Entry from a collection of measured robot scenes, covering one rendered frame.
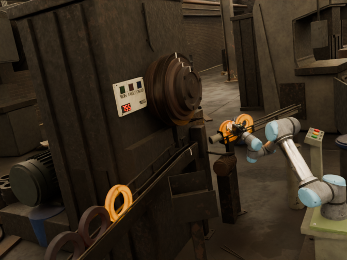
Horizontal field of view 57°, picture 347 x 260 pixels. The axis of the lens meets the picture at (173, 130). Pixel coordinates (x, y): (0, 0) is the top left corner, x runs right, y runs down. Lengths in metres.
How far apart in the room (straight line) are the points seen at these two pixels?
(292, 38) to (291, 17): 0.26
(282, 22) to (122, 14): 2.98
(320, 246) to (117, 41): 1.64
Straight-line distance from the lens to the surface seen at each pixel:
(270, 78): 4.69
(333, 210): 2.04
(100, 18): 1.79
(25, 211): 3.05
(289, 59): 4.57
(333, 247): 2.12
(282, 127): 1.98
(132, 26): 1.99
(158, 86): 1.90
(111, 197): 1.58
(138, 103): 1.91
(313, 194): 1.88
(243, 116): 2.56
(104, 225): 1.60
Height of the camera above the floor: 1.38
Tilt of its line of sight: 14 degrees down
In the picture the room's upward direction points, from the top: 9 degrees counter-clockwise
